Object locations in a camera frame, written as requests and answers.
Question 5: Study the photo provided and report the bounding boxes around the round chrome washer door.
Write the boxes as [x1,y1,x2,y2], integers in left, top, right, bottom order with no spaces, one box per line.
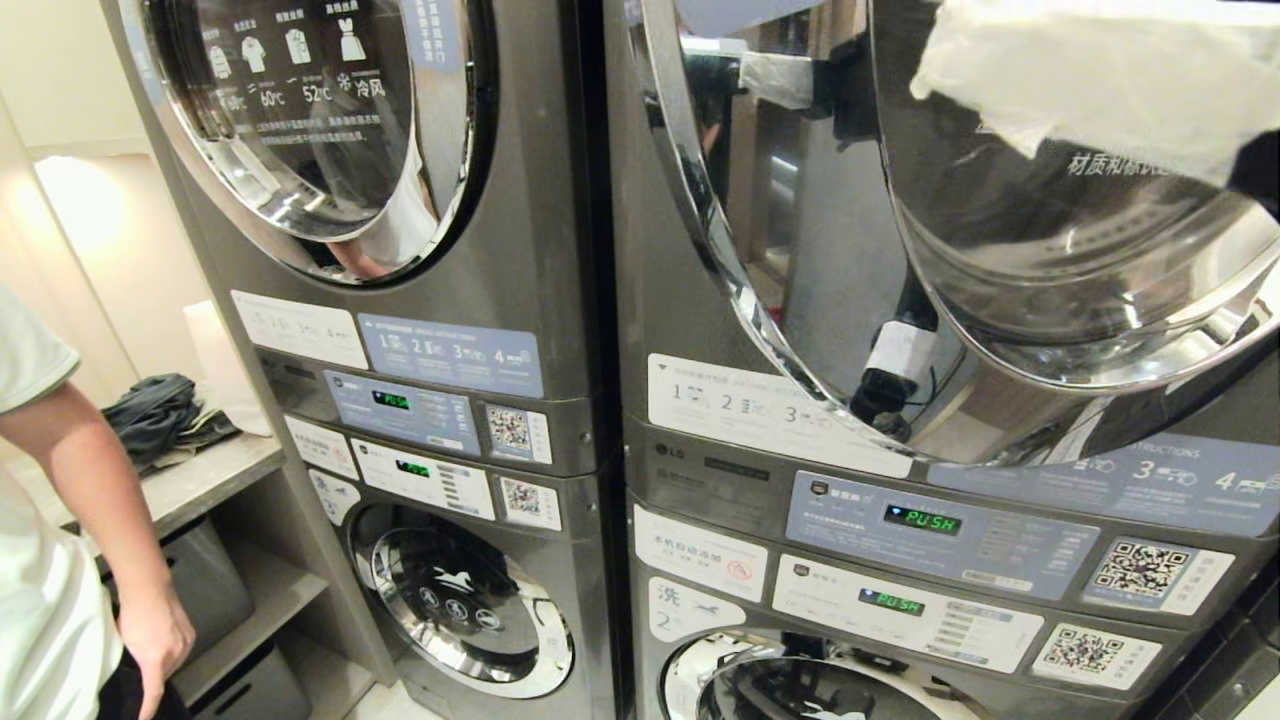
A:
[660,632,989,720]
[348,503,577,700]

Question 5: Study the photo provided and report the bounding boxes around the grey stacked washer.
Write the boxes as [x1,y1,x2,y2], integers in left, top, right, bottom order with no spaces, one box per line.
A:
[624,488,1280,720]
[280,412,629,720]

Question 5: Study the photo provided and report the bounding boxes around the grey stacked dryer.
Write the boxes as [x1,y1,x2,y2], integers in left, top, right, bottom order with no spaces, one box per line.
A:
[604,0,1280,643]
[100,0,613,479]

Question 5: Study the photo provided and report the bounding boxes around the person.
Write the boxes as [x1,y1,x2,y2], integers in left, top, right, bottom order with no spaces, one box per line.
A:
[0,285,198,720]

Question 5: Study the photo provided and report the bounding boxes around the round chrome dryer door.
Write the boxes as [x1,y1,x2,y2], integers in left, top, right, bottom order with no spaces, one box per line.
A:
[628,0,1280,469]
[118,0,499,289]

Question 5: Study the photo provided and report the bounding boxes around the white cloth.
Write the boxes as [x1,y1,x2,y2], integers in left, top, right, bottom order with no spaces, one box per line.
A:
[908,0,1280,189]

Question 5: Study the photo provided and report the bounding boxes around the grey storage bin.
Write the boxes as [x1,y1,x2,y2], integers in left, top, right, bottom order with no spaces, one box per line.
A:
[158,518,257,663]

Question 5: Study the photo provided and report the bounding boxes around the dark folded clothes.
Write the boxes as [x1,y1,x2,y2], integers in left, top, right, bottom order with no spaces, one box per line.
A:
[100,373,242,473]

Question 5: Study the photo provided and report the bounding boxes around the grey shelf unit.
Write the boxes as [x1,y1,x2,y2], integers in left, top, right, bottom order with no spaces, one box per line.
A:
[60,430,393,720]

